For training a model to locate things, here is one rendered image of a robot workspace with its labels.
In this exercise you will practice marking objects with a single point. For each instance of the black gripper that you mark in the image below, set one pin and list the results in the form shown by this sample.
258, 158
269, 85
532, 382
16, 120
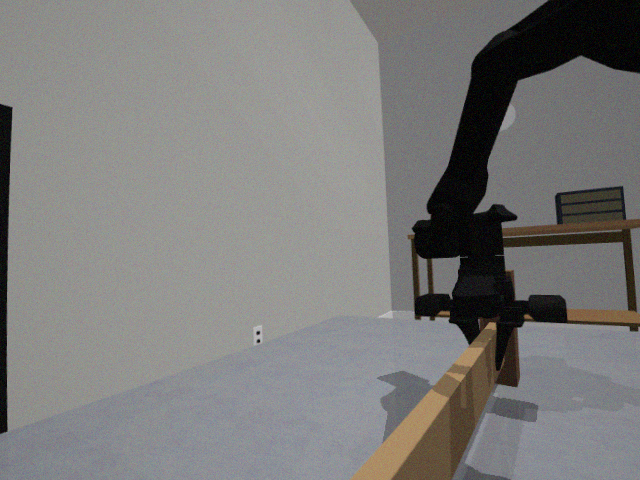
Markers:
541, 308

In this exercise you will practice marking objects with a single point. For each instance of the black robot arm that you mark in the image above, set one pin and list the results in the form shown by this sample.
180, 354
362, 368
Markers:
604, 31

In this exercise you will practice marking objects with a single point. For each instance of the long wooden rail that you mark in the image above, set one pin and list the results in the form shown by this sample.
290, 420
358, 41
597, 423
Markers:
430, 443

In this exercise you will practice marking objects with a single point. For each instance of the brown wooden post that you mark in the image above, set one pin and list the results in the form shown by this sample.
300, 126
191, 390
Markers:
510, 372

